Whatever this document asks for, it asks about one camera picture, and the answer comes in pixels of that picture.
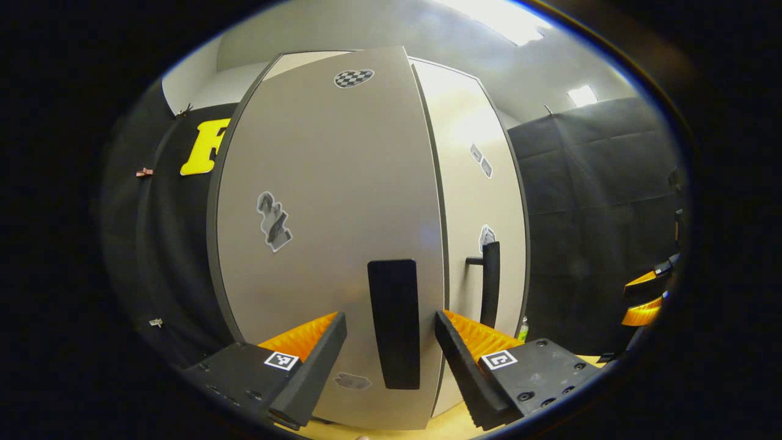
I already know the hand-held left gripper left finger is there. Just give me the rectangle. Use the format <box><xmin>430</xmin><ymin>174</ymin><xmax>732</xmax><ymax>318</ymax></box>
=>
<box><xmin>183</xmin><ymin>312</ymin><xmax>349</xmax><ymax>430</ymax></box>

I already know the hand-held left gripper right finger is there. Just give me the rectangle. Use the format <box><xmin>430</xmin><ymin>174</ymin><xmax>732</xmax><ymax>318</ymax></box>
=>
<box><xmin>434</xmin><ymin>310</ymin><xmax>602</xmax><ymax>430</ymax></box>

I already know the white shoe cabinet door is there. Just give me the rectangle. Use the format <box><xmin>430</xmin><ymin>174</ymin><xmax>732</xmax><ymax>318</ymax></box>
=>
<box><xmin>408</xmin><ymin>57</ymin><xmax>531</xmax><ymax>419</ymax></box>
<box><xmin>206</xmin><ymin>46</ymin><xmax>450</xmax><ymax>430</ymax></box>

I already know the black backdrop cloth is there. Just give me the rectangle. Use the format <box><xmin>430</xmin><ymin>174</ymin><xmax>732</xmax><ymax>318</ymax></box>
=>
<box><xmin>507</xmin><ymin>97</ymin><xmax>685</xmax><ymax>355</ymax></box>
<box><xmin>101</xmin><ymin>79</ymin><xmax>239</xmax><ymax>367</ymax></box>

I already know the small ceiling light panel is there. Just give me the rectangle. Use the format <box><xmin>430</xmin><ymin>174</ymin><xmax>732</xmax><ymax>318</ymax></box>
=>
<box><xmin>567</xmin><ymin>84</ymin><xmax>599</xmax><ymax>108</ymax></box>

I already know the black door handle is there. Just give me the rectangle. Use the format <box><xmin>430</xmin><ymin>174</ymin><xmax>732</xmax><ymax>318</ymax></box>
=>
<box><xmin>367</xmin><ymin>258</ymin><xmax>422</xmax><ymax>391</ymax></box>
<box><xmin>466</xmin><ymin>241</ymin><xmax>501</xmax><ymax>329</ymax></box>

